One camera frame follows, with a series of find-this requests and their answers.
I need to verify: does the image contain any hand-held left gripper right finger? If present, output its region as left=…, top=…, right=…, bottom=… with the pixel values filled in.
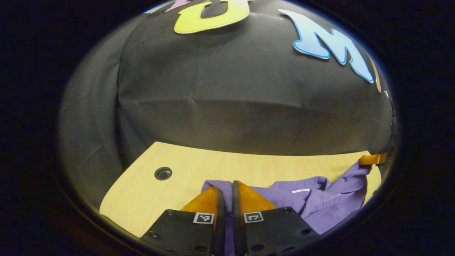
left=233, top=180, right=319, bottom=256

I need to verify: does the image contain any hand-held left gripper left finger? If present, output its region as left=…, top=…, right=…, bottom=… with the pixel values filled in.
left=140, top=186, right=226, bottom=256

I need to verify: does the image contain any purple button shirt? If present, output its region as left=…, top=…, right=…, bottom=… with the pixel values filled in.
left=201, top=160, right=372, bottom=256

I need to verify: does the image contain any black backdrop cloth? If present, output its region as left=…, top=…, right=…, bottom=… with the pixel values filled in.
left=59, top=0, right=397, bottom=210

